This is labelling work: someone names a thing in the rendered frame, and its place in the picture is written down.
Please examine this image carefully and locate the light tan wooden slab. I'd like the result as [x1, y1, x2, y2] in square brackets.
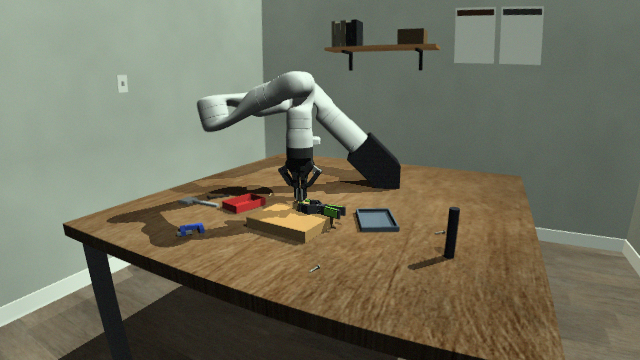
[246, 203, 335, 243]

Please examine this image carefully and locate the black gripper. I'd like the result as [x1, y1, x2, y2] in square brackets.
[278, 146, 322, 201]

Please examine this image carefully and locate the small wooden block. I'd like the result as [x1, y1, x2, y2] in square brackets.
[293, 201, 309, 210]

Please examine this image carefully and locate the black cylinder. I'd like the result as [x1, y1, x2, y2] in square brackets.
[444, 207, 460, 259]

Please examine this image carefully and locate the red open tray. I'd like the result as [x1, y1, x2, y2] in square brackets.
[222, 193, 265, 214]

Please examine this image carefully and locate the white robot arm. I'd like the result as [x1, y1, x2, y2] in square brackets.
[197, 71, 367, 153]

